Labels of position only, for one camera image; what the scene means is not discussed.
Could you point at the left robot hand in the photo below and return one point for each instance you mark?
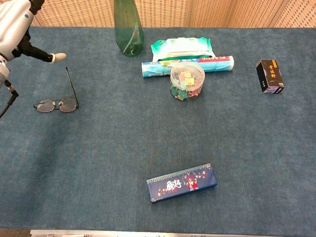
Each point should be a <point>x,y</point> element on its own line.
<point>12,24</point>

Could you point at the thin-framed eyeglasses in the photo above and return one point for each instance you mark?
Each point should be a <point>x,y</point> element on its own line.
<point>67,105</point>

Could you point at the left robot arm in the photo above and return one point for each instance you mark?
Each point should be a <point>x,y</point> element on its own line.
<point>2,70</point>

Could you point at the green glass bottle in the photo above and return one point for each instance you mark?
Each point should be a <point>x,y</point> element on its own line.
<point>127,24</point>

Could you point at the blue plastic wrap box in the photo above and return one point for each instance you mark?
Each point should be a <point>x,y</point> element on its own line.
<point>155,69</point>

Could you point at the blue felt table cover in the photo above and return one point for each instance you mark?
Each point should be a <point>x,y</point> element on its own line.
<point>98,148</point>

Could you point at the green wet wipes pack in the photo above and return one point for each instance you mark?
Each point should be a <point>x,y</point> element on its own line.
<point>182,47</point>

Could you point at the clear jar of coloured clips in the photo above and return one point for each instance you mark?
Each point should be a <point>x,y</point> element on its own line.
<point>187,79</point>

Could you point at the woven rattan screen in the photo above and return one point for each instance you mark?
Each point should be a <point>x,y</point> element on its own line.
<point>209,12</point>

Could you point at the dark blue pencil case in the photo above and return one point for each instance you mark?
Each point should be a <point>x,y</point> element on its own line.
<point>182,184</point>

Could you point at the black box gold characters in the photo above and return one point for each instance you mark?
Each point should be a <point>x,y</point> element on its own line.
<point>270,76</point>

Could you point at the white metal table rail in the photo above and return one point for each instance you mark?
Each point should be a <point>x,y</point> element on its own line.
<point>148,233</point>

